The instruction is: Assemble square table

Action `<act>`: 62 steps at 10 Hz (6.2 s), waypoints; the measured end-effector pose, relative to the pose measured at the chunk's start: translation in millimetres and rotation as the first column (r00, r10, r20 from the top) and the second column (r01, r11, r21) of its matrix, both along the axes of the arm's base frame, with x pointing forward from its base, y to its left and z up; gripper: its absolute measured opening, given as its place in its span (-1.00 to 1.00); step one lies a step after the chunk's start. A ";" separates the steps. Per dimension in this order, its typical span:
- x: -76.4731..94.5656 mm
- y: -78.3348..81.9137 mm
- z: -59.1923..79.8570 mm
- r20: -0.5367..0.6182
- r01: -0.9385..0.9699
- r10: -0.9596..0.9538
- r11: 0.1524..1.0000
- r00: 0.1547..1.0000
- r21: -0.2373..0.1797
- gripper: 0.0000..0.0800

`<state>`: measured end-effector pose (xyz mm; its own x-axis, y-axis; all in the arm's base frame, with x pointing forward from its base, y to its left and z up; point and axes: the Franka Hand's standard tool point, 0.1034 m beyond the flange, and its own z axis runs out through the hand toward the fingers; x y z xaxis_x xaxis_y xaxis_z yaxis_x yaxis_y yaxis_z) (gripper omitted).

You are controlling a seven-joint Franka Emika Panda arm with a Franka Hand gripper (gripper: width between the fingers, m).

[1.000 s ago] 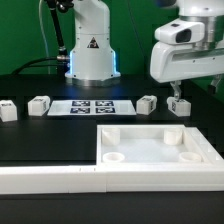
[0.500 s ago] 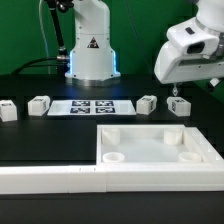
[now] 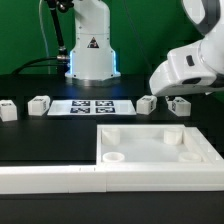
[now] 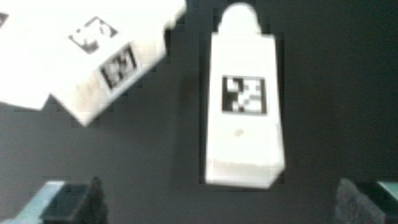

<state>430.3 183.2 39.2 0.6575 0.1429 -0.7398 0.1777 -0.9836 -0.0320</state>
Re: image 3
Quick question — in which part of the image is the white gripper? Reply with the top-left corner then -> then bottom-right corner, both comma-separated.
149,41 -> 224,97

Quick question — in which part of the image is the white square tabletop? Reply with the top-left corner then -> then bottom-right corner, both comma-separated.
97,125 -> 209,163

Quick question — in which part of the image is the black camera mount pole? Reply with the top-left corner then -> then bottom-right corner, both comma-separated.
44,0 -> 74,57

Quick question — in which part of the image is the black cable on table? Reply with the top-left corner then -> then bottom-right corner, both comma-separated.
11,57 -> 68,75

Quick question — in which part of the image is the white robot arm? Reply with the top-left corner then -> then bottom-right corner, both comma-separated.
65,0 -> 224,96

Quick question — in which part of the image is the grey cable behind pole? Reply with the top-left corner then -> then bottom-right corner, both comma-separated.
38,0 -> 51,75

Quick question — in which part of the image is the white L-shaped obstacle fence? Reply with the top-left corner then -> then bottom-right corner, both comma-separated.
0,127 -> 224,194

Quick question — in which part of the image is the white marker sheet with tags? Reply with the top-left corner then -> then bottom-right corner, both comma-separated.
48,100 -> 136,116

